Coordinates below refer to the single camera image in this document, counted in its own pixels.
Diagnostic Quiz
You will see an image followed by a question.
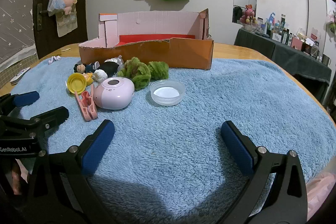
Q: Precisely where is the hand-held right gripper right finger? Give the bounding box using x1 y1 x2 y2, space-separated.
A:
220 120 308 224

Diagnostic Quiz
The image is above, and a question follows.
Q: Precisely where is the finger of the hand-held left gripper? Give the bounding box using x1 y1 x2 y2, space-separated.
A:
0 91 40 117
0 106 70 138

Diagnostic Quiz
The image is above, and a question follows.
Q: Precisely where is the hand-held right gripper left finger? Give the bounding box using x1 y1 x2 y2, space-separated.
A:
26 119 116 224

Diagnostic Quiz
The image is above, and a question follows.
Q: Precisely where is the pink clothespin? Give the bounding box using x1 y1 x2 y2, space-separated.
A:
74 84 99 123

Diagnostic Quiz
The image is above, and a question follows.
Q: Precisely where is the yellow bottle cap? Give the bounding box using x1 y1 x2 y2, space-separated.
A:
67 73 87 93

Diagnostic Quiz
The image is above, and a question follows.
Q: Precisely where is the black-haired doll figure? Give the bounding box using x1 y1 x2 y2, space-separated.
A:
73 61 100 75

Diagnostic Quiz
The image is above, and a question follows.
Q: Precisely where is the pink round device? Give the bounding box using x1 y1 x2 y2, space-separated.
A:
93 77 135 110

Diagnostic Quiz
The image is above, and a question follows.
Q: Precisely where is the black and white plush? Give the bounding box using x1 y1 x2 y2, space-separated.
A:
93 57 124 83

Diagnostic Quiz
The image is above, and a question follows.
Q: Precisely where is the green fuzzy scrunchie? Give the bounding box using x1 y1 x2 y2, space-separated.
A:
117 57 152 90
147 61 170 81

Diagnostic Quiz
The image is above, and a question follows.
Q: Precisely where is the clear plastic lid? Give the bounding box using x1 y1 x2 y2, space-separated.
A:
150 79 186 106

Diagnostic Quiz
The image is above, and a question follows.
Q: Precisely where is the orange cardboard box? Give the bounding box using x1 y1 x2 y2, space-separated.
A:
79 9 214 70

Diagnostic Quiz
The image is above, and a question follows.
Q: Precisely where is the white remote control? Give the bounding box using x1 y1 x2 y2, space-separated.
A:
10 67 31 83

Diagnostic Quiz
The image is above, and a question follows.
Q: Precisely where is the blue fluffy towel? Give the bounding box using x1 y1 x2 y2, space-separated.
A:
10 56 332 224

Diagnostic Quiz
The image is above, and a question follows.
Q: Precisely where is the dark brown door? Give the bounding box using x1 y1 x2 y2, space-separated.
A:
33 0 91 60

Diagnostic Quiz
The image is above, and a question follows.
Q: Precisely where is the beige hanging pouch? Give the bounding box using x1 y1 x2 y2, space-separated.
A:
56 10 78 38

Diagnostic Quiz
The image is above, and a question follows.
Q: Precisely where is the clear plastic bag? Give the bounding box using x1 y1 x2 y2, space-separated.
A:
47 0 66 17

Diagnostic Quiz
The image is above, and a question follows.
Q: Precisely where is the pink pig plush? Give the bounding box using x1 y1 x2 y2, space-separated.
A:
62 0 78 16

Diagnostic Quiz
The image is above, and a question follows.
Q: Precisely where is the small pink box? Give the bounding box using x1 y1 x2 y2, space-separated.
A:
291 36 305 50

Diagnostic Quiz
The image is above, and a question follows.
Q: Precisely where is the pink bunny plush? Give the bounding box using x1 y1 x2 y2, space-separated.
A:
240 4 256 25

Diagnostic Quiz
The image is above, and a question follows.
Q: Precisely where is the white cabinet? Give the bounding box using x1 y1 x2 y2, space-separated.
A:
306 0 336 62

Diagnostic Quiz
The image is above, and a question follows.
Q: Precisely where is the door handle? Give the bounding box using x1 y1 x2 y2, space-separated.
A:
37 4 53 31

